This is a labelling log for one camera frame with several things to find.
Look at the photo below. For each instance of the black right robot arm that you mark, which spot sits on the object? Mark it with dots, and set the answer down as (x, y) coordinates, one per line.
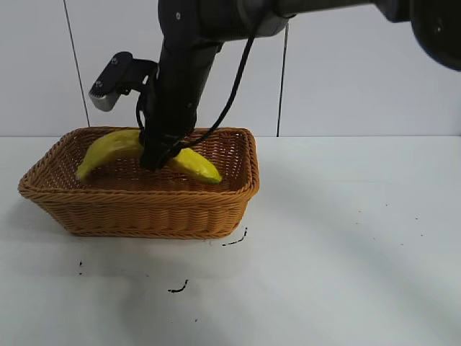
(230, 16)

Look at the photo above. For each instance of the yellow banana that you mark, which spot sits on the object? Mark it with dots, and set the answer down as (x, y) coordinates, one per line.
(108, 146)

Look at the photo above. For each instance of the brown wicker basket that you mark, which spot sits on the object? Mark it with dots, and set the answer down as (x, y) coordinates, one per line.
(144, 209)

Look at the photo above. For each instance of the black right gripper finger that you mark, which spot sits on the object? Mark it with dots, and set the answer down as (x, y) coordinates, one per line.
(155, 153)

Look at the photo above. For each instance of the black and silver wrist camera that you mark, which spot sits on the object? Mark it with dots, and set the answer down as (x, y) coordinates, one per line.
(115, 81)

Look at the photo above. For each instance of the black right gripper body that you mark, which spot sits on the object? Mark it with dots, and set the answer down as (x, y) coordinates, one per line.
(180, 86)

